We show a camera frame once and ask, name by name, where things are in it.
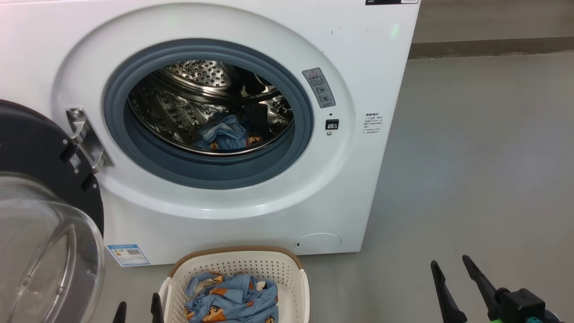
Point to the black-rimmed glass washer door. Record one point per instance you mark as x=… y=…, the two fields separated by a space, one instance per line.
x=36 y=148

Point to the blue cartoon print garment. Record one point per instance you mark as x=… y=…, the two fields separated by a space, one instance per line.
x=237 y=298
x=224 y=132

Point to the grey warning sticker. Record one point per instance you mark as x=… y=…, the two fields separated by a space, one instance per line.
x=319 y=87

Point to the round white filter cover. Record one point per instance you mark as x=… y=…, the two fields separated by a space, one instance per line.
x=319 y=243

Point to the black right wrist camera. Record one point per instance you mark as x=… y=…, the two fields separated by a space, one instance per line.
x=524 y=305

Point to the grey rubber door seal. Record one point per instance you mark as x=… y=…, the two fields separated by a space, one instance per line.
x=202 y=172

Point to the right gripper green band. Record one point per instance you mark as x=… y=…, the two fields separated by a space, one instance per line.
x=497 y=320

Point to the printed instruction text label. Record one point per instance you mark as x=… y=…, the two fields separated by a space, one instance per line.
x=373 y=123

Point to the cream basket with brown rim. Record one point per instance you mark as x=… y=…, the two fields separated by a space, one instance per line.
x=291 y=278

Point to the blue energy label sticker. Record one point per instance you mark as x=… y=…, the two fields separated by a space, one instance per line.
x=128 y=255

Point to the stainless steel washer drum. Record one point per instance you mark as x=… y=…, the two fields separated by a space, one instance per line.
x=179 y=107

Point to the metal door hinge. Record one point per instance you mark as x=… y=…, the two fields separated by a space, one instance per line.
x=89 y=143

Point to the black door latch socket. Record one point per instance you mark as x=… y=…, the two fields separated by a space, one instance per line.
x=332 y=124

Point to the white front-loading washing machine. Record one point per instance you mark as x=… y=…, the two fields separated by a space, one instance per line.
x=350 y=179

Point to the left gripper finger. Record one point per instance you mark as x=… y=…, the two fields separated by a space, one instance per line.
x=157 y=312
x=120 y=314

